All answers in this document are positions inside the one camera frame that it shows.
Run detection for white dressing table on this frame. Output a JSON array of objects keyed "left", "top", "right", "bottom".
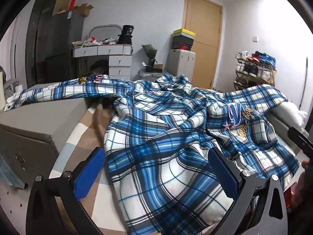
[{"left": 72, "top": 44, "right": 134, "bottom": 80}]

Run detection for silver suitcase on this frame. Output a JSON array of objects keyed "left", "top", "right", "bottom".
[{"left": 137, "top": 69, "right": 169, "bottom": 80}]

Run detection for blue plaid shirt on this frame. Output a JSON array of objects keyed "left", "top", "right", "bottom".
[{"left": 4, "top": 72, "right": 300, "bottom": 233}]

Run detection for black shoe boxes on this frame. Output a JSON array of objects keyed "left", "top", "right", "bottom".
[{"left": 171, "top": 35, "right": 195, "bottom": 52}]

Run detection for white dotted rug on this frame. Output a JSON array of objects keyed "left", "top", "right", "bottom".
[{"left": 0, "top": 176, "right": 33, "bottom": 226}]

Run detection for oval mirror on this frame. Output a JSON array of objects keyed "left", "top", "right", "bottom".
[{"left": 88, "top": 24, "right": 123, "bottom": 45}]

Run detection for black bag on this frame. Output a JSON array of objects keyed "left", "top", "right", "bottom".
[{"left": 117, "top": 25, "right": 135, "bottom": 45}]

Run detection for white pillow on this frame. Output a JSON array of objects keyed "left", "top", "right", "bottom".
[{"left": 276, "top": 98, "right": 309, "bottom": 130}]

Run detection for dark wardrobe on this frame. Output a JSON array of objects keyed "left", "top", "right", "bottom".
[{"left": 26, "top": 5, "right": 85, "bottom": 89}]

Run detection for white suitcase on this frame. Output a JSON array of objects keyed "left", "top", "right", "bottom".
[{"left": 166, "top": 49, "right": 196, "bottom": 77}]

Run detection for yellow lidded box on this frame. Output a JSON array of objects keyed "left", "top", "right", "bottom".
[{"left": 173, "top": 29, "right": 196, "bottom": 38}]

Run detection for shoe rack with shoes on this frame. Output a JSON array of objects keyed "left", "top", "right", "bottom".
[{"left": 233, "top": 51, "right": 277, "bottom": 91}]

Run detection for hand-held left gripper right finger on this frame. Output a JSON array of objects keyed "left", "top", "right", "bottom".
[{"left": 208, "top": 147, "right": 286, "bottom": 235}]

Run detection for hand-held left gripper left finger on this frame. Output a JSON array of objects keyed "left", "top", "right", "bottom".
[{"left": 26, "top": 147, "right": 107, "bottom": 235}]

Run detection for green wrapped bouquet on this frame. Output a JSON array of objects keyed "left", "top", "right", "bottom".
[{"left": 142, "top": 43, "right": 158, "bottom": 66}]

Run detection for blue mat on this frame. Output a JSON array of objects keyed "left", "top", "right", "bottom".
[{"left": 0, "top": 152, "right": 27, "bottom": 190}]

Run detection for long thin stick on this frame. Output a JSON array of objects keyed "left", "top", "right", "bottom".
[{"left": 299, "top": 57, "right": 309, "bottom": 110}]

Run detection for wooden door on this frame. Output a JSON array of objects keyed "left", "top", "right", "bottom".
[{"left": 182, "top": 0, "right": 223, "bottom": 89}]

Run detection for open cardboard box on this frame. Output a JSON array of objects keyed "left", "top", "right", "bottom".
[{"left": 73, "top": 4, "right": 94, "bottom": 17}]

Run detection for black handbag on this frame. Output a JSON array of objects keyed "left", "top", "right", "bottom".
[{"left": 89, "top": 60, "right": 109, "bottom": 75}]

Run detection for grey cushioned seat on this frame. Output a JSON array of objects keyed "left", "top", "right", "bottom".
[{"left": 4, "top": 78, "right": 23, "bottom": 98}]

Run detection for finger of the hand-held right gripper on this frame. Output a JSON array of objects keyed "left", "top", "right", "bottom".
[{"left": 287, "top": 127, "right": 313, "bottom": 157}]

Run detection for pile of small clutter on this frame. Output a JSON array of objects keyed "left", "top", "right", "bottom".
[{"left": 72, "top": 37, "right": 119, "bottom": 47}]

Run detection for checkered bed sheet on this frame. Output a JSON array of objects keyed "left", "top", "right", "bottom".
[{"left": 49, "top": 106, "right": 157, "bottom": 235}]

